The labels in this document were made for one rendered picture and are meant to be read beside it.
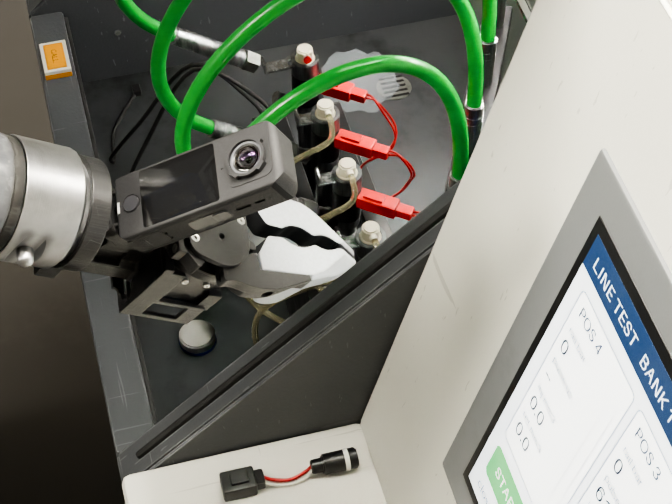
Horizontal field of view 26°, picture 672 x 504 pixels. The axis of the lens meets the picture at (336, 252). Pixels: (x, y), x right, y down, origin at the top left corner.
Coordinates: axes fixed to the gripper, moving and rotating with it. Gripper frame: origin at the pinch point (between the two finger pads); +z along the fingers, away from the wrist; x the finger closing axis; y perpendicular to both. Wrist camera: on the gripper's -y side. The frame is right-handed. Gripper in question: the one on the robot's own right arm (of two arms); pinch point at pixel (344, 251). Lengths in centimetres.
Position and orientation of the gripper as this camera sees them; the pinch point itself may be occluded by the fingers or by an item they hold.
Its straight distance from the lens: 99.0
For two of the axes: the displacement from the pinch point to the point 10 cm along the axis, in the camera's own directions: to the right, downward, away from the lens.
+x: 1.6, 8.7, -4.7
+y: -5.9, 4.6, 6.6
